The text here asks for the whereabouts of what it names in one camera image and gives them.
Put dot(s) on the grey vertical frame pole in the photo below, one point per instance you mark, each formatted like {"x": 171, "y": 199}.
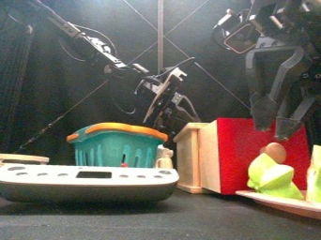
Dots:
{"x": 160, "y": 34}

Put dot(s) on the wooden drawer with red front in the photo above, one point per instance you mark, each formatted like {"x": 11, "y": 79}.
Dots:
{"x": 238, "y": 150}

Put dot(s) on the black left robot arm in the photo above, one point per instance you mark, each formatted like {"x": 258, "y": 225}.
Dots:
{"x": 89, "y": 43}

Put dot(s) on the teal basket with orange rim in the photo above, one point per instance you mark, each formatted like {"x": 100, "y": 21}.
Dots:
{"x": 112, "y": 143}

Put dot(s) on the small white toy jug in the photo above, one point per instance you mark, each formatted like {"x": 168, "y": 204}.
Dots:
{"x": 163, "y": 157}

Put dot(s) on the green toy pepper half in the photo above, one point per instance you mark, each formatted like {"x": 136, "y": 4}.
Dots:
{"x": 314, "y": 175}
{"x": 273, "y": 179}

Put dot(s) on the light wooden cabinet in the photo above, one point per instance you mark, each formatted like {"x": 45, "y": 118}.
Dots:
{"x": 187, "y": 156}

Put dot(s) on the small red toy piece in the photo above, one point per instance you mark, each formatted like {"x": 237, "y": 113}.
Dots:
{"x": 123, "y": 164}

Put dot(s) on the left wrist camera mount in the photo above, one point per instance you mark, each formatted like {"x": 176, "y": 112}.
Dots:
{"x": 176, "y": 67}

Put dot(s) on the round wooden drawer knob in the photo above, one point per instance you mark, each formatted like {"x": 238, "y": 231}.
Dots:
{"x": 275, "y": 152}

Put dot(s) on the white grey toy appliance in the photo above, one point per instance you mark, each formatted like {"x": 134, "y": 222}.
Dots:
{"x": 83, "y": 182}

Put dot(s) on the beige flat board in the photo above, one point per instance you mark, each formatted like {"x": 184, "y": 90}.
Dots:
{"x": 23, "y": 158}

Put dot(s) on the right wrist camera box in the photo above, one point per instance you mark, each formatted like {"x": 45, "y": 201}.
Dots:
{"x": 238, "y": 38}

